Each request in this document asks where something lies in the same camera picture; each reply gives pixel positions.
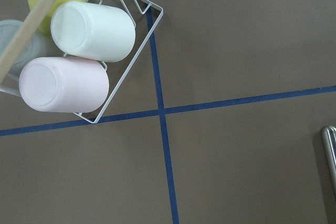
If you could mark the grey blue cup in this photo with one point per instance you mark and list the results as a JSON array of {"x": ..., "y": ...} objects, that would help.
[{"x": 40, "y": 45}]

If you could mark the white cup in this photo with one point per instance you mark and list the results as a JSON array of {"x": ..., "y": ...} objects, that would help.
[{"x": 92, "y": 31}]

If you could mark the white wire cup rack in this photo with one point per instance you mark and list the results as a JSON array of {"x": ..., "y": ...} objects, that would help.
[{"x": 143, "y": 6}]

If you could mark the wooden rack handle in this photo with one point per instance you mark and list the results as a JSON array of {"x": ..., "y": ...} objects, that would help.
[{"x": 24, "y": 35}]

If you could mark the pink cup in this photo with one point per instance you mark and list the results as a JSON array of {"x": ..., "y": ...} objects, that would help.
[{"x": 64, "y": 84}]

